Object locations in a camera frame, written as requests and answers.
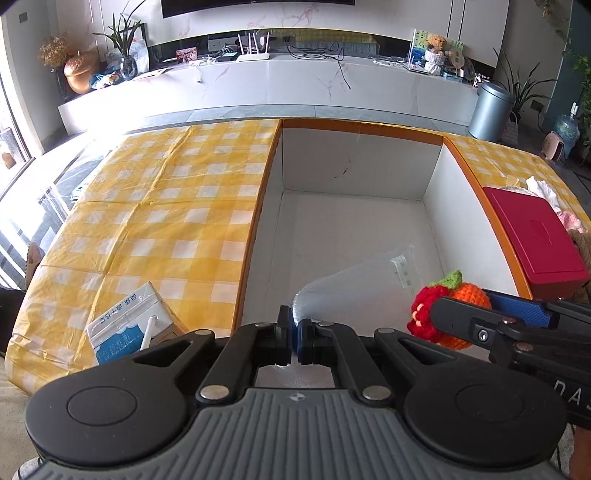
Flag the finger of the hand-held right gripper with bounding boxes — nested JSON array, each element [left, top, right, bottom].
[[482, 288, 591, 330], [431, 295, 591, 370]]

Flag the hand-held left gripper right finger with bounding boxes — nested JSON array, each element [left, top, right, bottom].
[[298, 320, 458, 403]]

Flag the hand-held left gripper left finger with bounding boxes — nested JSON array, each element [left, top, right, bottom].
[[134, 305, 294, 403]]

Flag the crochet strawberry and orange toy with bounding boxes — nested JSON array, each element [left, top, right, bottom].
[[406, 270, 492, 349]]

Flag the clear bubble plastic bag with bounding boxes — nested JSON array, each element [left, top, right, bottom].
[[256, 244, 423, 389]]

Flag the white tissue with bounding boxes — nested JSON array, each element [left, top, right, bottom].
[[525, 176, 563, 209]]

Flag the red flat box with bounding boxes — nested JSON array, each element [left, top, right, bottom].
[[482, 186, 589, 301]]

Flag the blue and white milk carton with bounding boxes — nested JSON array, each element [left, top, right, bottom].
[[85, 281, 188, 367]]

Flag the small pink heater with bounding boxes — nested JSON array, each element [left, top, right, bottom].
[[542, 131, 567, 161]]

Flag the yellow checked tablecloth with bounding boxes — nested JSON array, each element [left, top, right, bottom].
[[4, 117, 591, 393]]

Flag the blue water jug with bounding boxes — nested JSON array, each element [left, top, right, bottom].
[[553, 102, 581, 149]]

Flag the grey metal trash bin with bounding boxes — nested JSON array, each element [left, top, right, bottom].
[[468, 82, 516, 142]]

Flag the long-leaf potted plant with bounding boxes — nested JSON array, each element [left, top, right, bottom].
[[493, 46, 557, 145]]

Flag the white marble TV bench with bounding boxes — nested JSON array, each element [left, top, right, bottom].
[[58, 53, 481, 144]]

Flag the hanging vine plant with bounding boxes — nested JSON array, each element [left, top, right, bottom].
[[538, 0, 591, 160]]

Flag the teddy bear in white wrap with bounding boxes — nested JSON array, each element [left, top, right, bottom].
[[424, 34, 450, 75]]

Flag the white router with antennas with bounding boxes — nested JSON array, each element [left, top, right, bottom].
[[236, 32, 271, 62]]

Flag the blue snack packet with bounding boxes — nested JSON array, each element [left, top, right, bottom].
[[89, 71, 123, 89]]

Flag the white plastic bag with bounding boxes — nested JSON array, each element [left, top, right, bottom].
[[129, 37, 151, 73]]

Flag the green plant in glass vase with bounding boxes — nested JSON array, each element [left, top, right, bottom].
[[92, 7, 145, 82]]

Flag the black television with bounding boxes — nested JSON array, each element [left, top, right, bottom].
[[161, 0, 356, 19]]

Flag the copper acorn-shaped jar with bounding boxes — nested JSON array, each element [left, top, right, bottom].
[[63, 50, 100, 96]]

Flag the dried flower bunch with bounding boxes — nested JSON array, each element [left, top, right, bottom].
[[39, 36, 71, 68]]

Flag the black cable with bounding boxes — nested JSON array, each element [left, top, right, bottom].
[[285, 41, 352, 91]]

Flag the white cable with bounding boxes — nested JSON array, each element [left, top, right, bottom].
[[191, 56, 223, 85]]

